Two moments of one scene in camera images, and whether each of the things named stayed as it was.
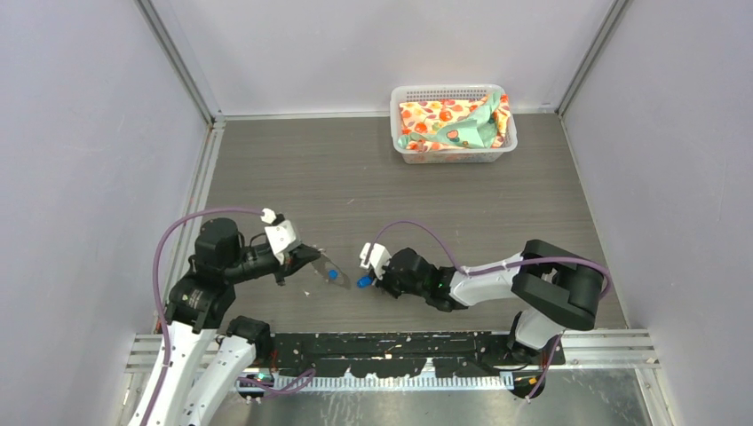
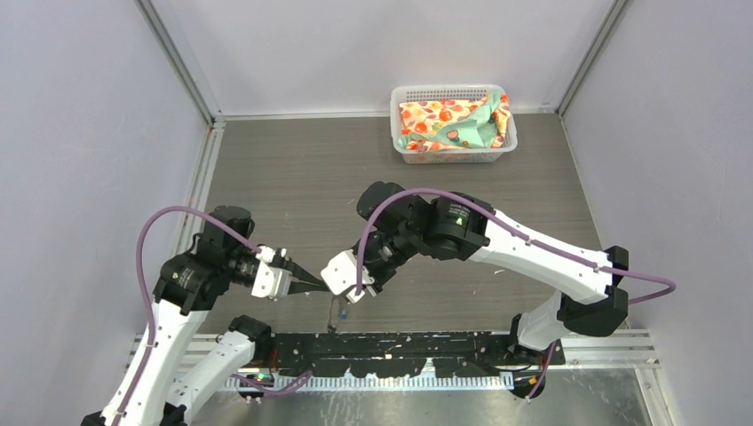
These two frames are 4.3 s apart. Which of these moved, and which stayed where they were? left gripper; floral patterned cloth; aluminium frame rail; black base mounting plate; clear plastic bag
Moved: clear plastic bag; left gripper
Stayed: aluminium frame rail; black base mounting plate; floral patterned cloth
